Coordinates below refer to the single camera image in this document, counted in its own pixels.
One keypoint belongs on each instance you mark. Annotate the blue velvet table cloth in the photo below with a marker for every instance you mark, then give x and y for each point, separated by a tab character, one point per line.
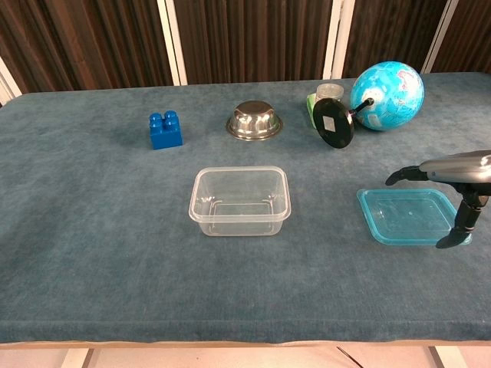
115	230

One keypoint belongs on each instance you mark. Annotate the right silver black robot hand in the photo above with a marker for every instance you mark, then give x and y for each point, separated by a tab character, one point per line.
456	166

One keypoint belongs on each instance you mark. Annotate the stainless steel bowl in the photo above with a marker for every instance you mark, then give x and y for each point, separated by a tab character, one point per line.
254	120

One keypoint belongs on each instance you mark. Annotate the white partition frame post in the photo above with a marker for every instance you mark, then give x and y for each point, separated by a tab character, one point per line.
439	36
337	38
172	42
8	86

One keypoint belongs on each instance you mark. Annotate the blue globe with black stand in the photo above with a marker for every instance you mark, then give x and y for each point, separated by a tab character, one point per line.
395	92

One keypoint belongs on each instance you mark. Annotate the blue toy building block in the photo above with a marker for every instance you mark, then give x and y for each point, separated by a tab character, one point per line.
165	134

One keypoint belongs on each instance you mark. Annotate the translucent blue plastic lid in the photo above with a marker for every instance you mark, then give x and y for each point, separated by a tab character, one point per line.
403	214

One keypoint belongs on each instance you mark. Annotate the clear plastic container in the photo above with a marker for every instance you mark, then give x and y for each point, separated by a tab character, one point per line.
239	203

